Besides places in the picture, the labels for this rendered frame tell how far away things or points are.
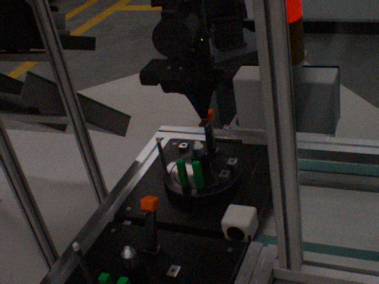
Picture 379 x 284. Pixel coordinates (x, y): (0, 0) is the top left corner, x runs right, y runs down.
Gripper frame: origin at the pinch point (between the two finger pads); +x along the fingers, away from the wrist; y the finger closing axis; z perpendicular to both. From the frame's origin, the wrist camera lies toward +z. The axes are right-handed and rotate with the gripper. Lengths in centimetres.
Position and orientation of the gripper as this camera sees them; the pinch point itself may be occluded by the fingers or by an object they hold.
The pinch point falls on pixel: (201, 100)
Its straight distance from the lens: 86.8
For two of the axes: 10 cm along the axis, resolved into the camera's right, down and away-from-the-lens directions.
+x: 1.6, 8.4, 5.2
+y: 9.1, 0.7, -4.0
